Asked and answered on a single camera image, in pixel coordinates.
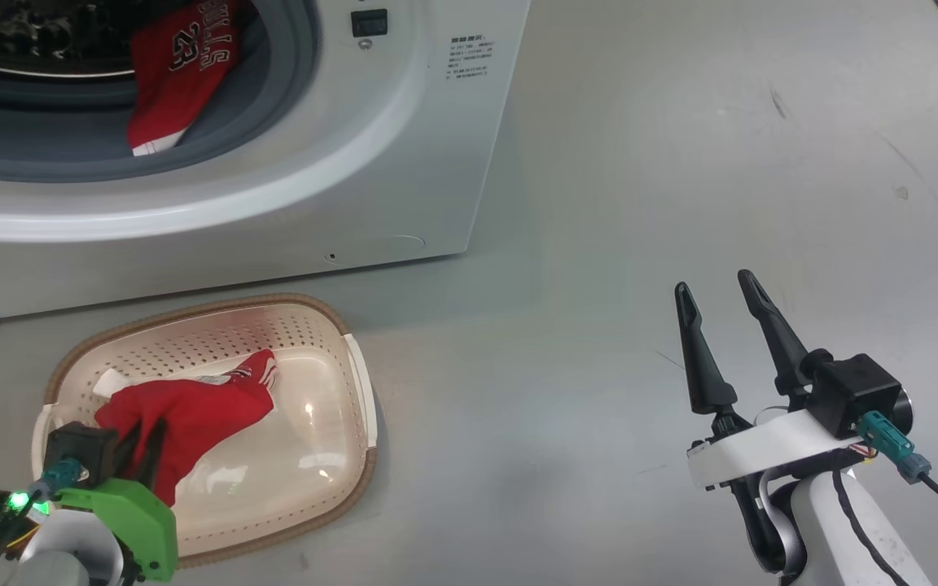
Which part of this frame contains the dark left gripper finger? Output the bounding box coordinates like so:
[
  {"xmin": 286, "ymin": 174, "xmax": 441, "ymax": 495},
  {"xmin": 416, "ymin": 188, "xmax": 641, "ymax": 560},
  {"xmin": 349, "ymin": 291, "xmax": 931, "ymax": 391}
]
[
  {"xmin": 142, "ymin": 417, "xmax": 169, "ymax": 493},
  {"xmin": 115, "ymin": 422, "xmax": 142, "ymax": 485}
]

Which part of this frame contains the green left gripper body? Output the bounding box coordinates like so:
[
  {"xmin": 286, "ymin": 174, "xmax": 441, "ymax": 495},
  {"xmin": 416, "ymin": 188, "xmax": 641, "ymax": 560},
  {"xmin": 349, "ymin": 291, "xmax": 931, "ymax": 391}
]
[{"xmin": 54, "ymin": 479, "xmax": 179, "ymax": 583}]

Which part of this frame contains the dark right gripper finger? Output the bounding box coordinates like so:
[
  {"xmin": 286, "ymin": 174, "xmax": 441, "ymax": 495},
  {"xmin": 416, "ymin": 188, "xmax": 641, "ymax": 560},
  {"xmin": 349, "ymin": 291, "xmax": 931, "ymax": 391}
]
[
  {"xmin": 737, "ymin": 269, "xmax": 812, "ymax": 396},
  {"xmin": 674, "ymin": 282, "xmax": 739, "ymax": 416}
]

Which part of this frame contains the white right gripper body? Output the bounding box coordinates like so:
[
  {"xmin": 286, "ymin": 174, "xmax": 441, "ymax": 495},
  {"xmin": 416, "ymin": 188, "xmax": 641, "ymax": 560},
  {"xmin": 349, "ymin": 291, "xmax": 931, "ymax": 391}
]
[{"xmin": 686, "ymin": 407, "xmax": 865, "ymax": 491}]

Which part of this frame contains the red garment with white stripes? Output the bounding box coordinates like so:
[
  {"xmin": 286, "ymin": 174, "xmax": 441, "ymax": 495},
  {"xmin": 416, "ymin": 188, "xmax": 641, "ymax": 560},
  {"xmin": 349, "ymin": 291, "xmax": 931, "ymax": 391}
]
[{"xmin": 94, "ymin": 348, "xmax": 278, "ymax": 507}]

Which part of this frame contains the red basketball jersey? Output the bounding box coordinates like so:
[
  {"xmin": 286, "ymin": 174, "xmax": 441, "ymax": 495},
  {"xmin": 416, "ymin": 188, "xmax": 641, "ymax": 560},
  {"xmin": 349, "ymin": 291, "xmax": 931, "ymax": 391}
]
[{"xmin": 127, "ymin": 0, "xmax": 243, "ymax": 157}]

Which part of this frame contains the cream perforated laundry basket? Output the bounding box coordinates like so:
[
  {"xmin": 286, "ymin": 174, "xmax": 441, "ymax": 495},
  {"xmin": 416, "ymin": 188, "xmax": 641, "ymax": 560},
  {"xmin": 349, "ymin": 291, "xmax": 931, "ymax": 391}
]
[{"xmin": 32, "ymin": 293, "xmax": 378, "ymax": 568}]

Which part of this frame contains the white front-load washing machine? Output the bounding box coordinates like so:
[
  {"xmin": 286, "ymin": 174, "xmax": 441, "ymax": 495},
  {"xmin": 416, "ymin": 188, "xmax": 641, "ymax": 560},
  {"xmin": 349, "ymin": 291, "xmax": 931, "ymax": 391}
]
[{"xmin": 0, "ymin": 0, "xmax": 533, "ymax": 326}]

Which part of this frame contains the left camera cable teal connector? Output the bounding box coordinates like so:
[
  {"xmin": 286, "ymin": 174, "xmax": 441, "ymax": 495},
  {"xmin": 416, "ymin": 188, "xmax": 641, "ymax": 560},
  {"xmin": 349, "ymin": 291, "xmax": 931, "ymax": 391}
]
[{"xmin": 0, "ymin": 458, "xmax": 85, "ymax": 586}]

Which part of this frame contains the camera cable teal connector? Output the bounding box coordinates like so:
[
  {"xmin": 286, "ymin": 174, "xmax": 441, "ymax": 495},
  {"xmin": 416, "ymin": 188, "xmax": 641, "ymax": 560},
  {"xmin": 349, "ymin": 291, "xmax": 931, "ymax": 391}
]
[
  {"xmin": 0, "ymin": 458, "xmax": 85, "ymax": 586},
  {"xmin": 858, "ymin": 411, "xmax": 938, "ymax": 530}
]

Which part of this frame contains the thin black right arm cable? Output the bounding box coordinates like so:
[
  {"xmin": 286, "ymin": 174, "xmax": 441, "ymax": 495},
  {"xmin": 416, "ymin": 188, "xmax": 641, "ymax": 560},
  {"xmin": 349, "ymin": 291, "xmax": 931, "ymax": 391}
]
[{"xmin": 831, "ymin": 468, "xmax": 911, "ymax": 586}]

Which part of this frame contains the right camera cable teal connector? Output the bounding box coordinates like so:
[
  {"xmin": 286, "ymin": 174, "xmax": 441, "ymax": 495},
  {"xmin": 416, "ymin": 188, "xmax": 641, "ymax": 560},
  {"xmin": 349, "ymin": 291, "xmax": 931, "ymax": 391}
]
[{"xmin": 858, "ymin": 411, "xmax": 938, "ymax": 530}]

